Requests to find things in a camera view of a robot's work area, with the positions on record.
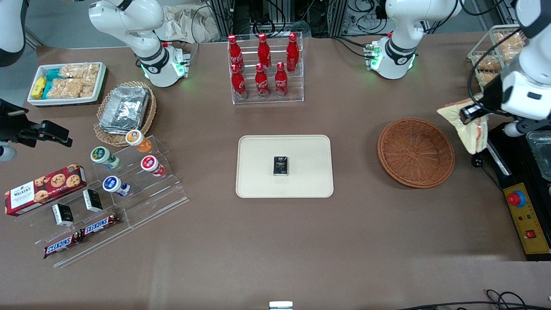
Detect Snickers chocolate bar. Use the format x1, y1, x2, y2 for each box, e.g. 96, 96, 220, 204
43, 232, 82, 259
80, 214, 122, 237

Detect black power plug cable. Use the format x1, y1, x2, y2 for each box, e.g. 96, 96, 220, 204
471, 153, 504, 190

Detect green lid gum jar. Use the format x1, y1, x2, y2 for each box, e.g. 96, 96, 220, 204
90, 146, 120, 169

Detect white rectangular snack bin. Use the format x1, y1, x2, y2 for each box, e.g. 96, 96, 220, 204
27, 62, 107, 107

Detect clear acrylic stepped display stand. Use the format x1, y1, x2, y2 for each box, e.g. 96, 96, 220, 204
34, 136, 189, 268

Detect yellow control panel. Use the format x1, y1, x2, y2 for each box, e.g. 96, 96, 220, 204
503, 183, 551, 255

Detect red Walker's cookie box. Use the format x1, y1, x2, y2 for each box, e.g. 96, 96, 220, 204
4, 164, 87, 217

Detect clear plastic container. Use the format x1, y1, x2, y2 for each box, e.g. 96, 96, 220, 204
526, 131, 551, 181

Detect black floor cable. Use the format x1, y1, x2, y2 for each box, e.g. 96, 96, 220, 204
396, 289, 551, 310

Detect small black box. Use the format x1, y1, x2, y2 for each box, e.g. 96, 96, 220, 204
273, 156, 290, 177

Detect red lid gum jar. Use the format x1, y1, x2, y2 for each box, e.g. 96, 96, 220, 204
141, 155, 165, 177

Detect brown round wicker basket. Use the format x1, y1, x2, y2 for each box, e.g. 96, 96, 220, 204
378, 118, 455, 189

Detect light tan wicker basket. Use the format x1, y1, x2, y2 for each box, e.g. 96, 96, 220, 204
94, 81, 157, 147

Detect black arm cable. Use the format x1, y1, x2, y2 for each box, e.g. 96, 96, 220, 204
468, 41, 523, 106

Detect clear bag rice crackers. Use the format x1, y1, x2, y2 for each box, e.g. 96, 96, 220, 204
52, 78, 82, 99
60, 64, 100, 79
80, 77, 98, 98

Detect red emergency stop button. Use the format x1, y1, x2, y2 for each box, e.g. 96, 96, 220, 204
507, 190, 526, 208

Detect aluminium foil tray stack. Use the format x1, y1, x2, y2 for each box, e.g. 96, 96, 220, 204
99, 85, 150, 133

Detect orange lid gum jar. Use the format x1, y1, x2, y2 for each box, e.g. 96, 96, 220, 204
126, 130, 152, 153

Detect small black white carton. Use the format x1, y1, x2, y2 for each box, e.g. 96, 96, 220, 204
83, 189, 103, 213
52, 203, 74, 227

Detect red Coca-Cola bottle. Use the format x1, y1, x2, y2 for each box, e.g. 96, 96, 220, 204
231, 64, 248, 99
255, 63, 270, 99
286, 32, 300, 71
275, 62, 288, 97
228, 34, 244, 71
257, 33, 272, 69

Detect white wire bread basket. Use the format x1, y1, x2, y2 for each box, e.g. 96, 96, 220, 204
468, 25, 528, 93

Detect blue lid gum jar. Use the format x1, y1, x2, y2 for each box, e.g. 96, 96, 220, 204
102, 176, 130, 197

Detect cream rectangular plastic tray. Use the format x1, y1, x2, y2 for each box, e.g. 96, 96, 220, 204
236, 135, 334, 198

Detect crumpled white cloth bag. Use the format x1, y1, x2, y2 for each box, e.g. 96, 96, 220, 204
155, 4, 220, 43

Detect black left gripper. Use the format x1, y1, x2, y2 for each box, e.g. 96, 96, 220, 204
460, 77, 505, 125

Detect triangle sandwich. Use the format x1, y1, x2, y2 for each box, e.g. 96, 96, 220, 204
437, 98, 490, 155

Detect clear acrylic bottle rack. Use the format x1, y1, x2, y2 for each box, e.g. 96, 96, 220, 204
227, 32, 304, 105

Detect black machine base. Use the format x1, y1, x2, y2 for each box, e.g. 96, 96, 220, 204
486, 123, 551, 261

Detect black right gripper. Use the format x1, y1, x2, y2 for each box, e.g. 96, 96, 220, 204
0, 99, 73, 148

